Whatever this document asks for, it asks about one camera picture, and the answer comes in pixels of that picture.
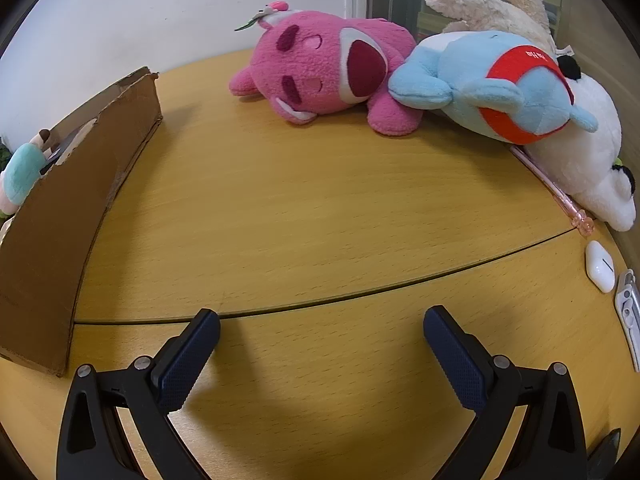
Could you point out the brown cardboard box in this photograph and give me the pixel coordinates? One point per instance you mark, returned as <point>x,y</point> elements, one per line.
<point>75,210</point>

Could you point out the wooden desktop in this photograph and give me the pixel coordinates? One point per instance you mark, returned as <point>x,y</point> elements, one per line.
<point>300,210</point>

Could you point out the white panda plush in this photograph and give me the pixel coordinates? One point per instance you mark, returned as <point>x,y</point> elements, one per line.
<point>590,160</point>

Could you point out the white earbud case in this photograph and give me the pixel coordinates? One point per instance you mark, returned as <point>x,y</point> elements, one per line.
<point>599,267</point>

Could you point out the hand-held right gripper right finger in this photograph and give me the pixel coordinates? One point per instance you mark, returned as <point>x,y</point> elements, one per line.
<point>457,360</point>

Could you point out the pink transparent pen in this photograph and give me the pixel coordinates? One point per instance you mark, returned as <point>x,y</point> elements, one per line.
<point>580,217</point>

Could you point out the dark pointed object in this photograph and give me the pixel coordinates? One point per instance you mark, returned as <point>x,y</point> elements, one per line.
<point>607,455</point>

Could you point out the cream rabbit plush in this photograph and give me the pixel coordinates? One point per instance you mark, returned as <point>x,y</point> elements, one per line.
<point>480,0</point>

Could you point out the white folding phone stand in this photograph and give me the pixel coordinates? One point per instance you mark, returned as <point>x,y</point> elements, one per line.
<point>629,310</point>

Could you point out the pink bear plush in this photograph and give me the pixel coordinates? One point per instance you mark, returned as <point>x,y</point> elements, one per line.
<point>320,70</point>

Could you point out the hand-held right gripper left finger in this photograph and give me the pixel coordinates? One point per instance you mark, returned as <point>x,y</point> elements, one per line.
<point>190,355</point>

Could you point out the pink and teal pig plush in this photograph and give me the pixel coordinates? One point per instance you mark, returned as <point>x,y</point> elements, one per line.
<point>22,170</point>

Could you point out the light blue plush toy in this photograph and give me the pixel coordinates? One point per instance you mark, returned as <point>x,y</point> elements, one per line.
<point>465,80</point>

